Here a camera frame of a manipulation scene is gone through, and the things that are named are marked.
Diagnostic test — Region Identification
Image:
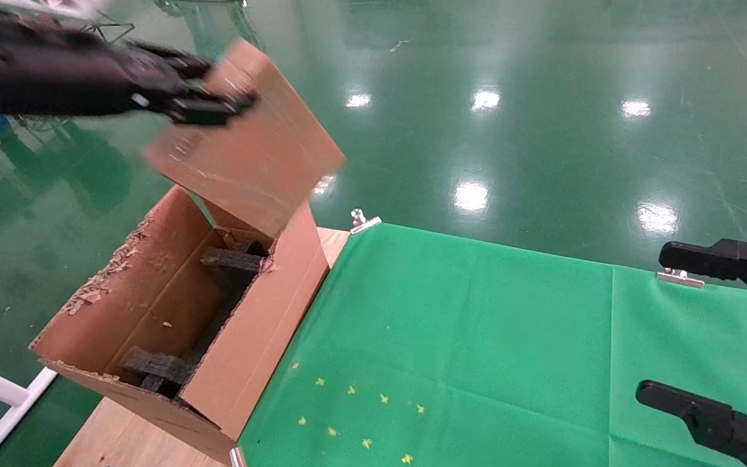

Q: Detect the black tripod stand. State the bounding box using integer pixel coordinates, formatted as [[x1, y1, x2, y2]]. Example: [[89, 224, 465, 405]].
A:
[[88, 19, 136, 49]]

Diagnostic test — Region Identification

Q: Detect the black foam block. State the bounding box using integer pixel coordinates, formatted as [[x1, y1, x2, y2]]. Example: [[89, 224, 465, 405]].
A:
[[200, 240, 265, 274], [119, 347, 194, 398]]

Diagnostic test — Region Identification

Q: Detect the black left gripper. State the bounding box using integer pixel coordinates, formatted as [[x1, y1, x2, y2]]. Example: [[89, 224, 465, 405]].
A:
[[0, 13, 259, 128]]

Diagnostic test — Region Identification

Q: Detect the green cloth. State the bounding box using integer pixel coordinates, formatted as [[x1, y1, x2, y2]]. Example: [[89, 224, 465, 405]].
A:
[[237, 222, 747, 467]]

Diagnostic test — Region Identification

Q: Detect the large brown cardboard carton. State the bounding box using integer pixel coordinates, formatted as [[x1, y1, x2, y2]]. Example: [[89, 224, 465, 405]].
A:
[[30, 38, 347, 465]]

